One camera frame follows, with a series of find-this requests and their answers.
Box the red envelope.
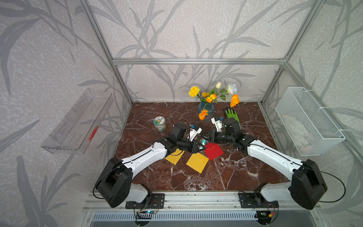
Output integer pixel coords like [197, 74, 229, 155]
[205, 143, 224, 160]

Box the large yellow envelope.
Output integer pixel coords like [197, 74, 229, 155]
[186, 153, 209, 174]

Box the small yellow envelope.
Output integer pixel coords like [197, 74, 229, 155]
[165, 148, 184, 165]

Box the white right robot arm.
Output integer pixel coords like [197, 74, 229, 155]
[205, 117, 327, 210]

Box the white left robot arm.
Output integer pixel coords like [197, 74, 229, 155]
[93, 123, 205, 208]

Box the green work glove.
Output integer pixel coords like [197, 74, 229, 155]
[224, 108, 240, 123]

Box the round sunflower label jar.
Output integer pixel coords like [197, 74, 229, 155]
[153, 116, 166, 132]

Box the blue textured glass vase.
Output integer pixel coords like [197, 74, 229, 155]
[198, 102, 215, 121]

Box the artificial flower bouquet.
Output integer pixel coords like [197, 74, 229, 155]
[188, 82, 240, 108]

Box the white cloth in basket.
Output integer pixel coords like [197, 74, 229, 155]
[282, 114, 313, 153]

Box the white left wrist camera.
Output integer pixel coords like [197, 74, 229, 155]
[188, 124, 202, 141]

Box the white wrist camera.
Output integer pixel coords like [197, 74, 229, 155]
[211, 117, 223, 132]
[188, 124, 202, 141]

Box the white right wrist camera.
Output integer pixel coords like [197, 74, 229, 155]
[211, 117, 223, 132]

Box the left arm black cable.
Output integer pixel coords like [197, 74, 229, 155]
[92, 119, 199, 200]

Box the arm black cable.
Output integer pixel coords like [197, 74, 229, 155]
[92, 119, 199, 200]
[249, 143, 347, 203]

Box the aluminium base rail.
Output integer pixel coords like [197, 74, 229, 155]
[82, 190, 301, 213]

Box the white wire wall basket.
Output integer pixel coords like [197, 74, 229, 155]
[275, 87, 346, 157]

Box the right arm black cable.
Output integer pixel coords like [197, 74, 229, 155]
[249, 143, 347, 203]

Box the clear acrylic wall shelf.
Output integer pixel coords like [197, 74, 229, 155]
[41, 89, 114, 155]

